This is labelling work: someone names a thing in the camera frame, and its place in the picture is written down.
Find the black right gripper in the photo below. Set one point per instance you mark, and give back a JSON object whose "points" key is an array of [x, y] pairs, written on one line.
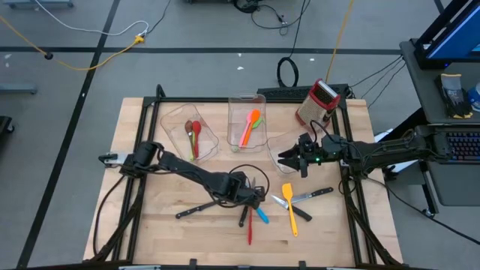
{"points": [[326, 152]]}

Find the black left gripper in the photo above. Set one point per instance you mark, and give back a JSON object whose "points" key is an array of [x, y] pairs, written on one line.
{"points": [[236, 189]]}

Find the blue silicone spatula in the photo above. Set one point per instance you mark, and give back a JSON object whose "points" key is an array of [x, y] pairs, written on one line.
{"points": [[263, 216]]}

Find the red silicone spatula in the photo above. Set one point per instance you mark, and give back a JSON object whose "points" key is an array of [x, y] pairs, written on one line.
{"points": [[250, 228]]}

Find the green silicone spatula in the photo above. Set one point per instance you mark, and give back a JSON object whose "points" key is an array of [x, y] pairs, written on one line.
{"points": [[260, 122]]}

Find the pink silicone spatula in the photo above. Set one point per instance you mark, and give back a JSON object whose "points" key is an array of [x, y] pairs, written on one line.
{"points": [[247, 127]]}

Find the orange silicone spatula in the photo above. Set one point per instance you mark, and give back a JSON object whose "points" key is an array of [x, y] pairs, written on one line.
{"points": [[255, 114]]}

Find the red silicone spoon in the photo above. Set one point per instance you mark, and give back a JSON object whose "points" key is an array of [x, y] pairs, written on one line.
{"points": [[197, 129]]}

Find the brown wooden spoon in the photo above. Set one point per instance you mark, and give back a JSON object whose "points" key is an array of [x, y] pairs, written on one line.
{"points": [[188, 127]]}

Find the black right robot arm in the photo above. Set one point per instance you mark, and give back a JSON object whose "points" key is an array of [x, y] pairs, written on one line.
{"points": [[393, 150]]}

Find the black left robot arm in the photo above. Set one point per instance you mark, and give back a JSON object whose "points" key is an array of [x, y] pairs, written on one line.
{"points": [[187, 172]]}

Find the clear plastic bin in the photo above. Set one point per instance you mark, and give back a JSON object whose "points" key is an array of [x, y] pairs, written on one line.
{"points": [[275, 146], [172, 127], [236, 108]]}

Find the yellow silicone spatula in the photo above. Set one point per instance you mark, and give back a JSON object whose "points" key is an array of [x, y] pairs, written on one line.
{"points": [[287, 191]]}

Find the red steel box grater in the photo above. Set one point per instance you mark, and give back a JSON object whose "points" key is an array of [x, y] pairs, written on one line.
{"points": [[315, 108]]}

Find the grey computer desk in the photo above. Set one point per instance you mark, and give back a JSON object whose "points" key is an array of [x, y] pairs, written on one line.
{"points": [[420, 93]]}

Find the grey work glove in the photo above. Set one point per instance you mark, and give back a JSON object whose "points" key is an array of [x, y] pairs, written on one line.
{"points": [[452, 93]]}

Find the black backlit keyboard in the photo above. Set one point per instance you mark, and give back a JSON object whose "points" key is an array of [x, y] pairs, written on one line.
{"points": [[465, 146]]}

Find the white blue container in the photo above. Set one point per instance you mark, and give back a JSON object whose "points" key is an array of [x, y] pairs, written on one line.
{"points": [[475, 97]]}

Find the black computer monitor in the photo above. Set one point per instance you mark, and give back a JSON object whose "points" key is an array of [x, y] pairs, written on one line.
{"points": [[457, 41]]}

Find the black floor disc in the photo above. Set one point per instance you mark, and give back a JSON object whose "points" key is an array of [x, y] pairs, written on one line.
{"points": [[48, 56]]}

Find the black caster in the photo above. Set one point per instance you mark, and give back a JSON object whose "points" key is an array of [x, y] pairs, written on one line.
{"points": [[5, 125]]}

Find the grey cart base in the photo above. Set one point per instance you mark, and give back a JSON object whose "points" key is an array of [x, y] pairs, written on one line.
{"points": [[18, 89]]}

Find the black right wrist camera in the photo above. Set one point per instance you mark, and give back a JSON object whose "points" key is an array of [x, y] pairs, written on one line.
{"points": [[306, 141]]}

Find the black aluminium table frame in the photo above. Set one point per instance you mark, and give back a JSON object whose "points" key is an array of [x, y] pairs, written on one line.
{"points": [[195, 100]]}

